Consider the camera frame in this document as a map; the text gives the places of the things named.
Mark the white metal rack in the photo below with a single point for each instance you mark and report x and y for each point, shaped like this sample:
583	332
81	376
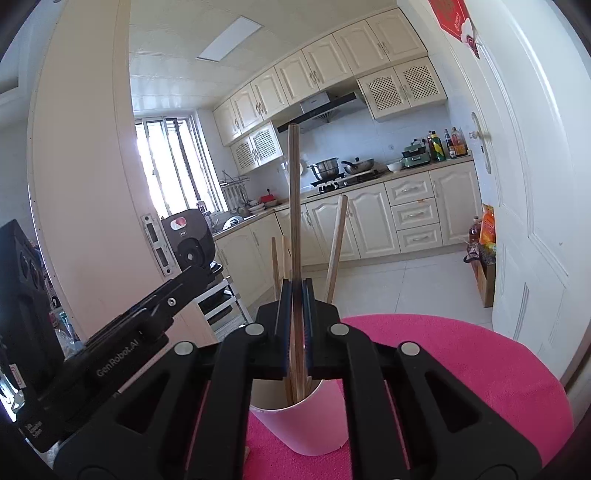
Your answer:
221	307

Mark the cream upper cabinets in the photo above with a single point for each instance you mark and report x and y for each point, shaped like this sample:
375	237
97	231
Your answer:
323	64

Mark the red paper decoration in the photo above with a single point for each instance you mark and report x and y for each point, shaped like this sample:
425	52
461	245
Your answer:
455	18

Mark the cream door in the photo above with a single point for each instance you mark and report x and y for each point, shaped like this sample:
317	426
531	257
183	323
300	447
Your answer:
83	161

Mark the ceiling light panel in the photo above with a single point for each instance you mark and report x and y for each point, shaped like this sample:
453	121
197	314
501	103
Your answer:
230	38

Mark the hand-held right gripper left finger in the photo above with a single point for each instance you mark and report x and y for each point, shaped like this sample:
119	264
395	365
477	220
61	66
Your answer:
286	323

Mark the green kitchen appliance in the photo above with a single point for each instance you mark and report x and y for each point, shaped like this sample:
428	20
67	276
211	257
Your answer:
415	157

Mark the white door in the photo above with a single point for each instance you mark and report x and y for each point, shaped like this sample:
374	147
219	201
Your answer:
531	184

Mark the pink cup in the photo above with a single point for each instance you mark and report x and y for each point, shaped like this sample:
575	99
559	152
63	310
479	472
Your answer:
314	429

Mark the brown plastic bottle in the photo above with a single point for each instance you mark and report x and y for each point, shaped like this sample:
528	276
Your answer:
474	233

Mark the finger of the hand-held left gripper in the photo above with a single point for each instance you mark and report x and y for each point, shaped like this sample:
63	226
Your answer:
182	288

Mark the pink round table cover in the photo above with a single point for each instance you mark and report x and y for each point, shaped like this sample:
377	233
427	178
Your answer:
461	369

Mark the cream cabinets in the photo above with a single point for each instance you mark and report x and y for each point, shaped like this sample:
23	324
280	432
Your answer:
369	221
323	64

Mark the row of sauce bottles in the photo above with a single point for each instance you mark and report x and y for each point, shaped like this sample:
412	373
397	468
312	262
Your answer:
448	145

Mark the cardboard box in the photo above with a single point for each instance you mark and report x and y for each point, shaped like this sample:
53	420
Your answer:
485	277

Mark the frying pan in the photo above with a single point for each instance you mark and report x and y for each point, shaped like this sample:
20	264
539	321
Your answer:
359	165

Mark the steel pot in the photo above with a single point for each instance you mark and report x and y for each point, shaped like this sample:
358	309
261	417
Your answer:
324	168

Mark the window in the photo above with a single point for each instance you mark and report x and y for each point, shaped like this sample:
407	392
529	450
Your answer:
175	166

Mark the cream lower cabinets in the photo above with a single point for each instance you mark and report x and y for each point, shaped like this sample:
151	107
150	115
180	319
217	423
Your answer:
369	221

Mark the gas stove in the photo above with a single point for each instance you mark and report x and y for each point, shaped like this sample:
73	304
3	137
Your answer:
346	181

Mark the light wooden chopstick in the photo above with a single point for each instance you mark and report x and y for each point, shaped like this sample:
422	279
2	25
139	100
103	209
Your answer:
336	244
276	267

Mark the white bowl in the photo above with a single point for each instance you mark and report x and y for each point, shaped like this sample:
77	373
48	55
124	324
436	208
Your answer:
395	166

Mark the range hood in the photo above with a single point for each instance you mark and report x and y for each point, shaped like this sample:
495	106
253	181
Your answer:
323	108

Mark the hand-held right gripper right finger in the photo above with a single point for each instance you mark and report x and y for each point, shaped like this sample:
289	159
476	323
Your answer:
308	323

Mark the dark wooden chopstick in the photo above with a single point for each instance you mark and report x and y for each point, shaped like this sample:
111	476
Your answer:
294	207

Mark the clear glass bottle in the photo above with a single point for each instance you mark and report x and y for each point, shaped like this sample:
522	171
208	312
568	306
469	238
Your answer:
69	330

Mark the hanging utensil rack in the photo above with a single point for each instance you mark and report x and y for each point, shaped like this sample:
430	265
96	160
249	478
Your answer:
234	189

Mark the red bowl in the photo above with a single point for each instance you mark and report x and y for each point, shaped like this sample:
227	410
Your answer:
268	200

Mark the orange bag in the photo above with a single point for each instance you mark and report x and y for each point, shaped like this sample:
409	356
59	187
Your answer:
488	226

